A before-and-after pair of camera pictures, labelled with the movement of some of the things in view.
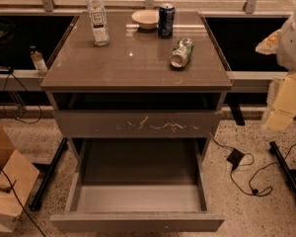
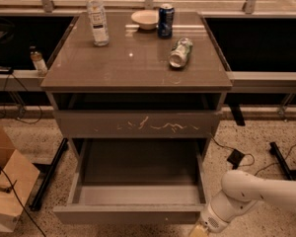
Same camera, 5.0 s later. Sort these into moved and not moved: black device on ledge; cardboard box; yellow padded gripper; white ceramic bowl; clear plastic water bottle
Moved: yellow padded gripper
Not moved: clear plastic water bottle; white ceramic bowl; black device on ledge; cardboard box
